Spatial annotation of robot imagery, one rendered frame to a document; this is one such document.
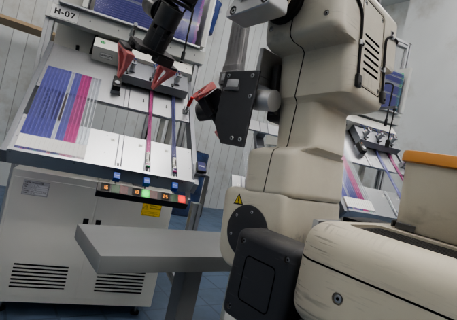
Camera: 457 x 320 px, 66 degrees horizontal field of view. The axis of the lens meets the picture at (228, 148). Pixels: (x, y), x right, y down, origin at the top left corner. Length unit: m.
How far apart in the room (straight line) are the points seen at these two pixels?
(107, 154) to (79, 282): 0.66
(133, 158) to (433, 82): 3.26
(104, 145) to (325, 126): 0.95
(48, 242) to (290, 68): 1.33
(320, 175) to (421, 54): 3.57
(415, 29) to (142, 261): 3.96
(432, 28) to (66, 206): 3.76
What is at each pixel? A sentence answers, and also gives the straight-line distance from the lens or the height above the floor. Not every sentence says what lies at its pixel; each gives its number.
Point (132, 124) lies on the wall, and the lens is 4.76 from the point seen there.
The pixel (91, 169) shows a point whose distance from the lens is 1.37.
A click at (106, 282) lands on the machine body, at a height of 0.17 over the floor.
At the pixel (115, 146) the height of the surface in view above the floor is 0.80.
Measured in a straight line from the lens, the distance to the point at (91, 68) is 1.81.
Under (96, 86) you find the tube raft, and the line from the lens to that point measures 1.69.
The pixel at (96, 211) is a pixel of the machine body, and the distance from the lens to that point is 1.71.
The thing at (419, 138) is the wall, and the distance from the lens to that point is 3.96.
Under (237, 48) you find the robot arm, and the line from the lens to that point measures 1.13.
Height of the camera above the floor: 0.86
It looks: 1 degrees up
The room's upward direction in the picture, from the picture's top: 12 degrees clockwise
